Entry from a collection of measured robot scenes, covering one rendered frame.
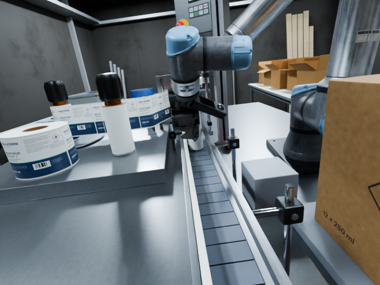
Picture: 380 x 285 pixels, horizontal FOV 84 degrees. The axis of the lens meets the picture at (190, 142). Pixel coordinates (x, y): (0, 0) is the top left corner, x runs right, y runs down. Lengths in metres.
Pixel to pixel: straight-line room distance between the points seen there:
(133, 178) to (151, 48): 5.03
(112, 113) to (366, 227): 0.72
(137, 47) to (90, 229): 5.28
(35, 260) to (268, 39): 5.55
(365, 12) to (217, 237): 0.52
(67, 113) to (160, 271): 0.86
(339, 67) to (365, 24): 0.09
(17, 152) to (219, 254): 0.68
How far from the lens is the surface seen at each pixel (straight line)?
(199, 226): 0.37
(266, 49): 5.65
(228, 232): 0.41
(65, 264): 0.53
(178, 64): 0.51
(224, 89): 0.92
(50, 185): 0.78
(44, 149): 0.82
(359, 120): 0.36
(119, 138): 0.81
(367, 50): 0.60
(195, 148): 0.75
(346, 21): 0.60
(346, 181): 0.40
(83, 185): 0.74
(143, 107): 1.01
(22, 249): 0.63
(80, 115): 1.10
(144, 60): 5.62
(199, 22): 0.94
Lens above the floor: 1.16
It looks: 19 degrees down
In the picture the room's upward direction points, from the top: 7 degrees counter-clockwise
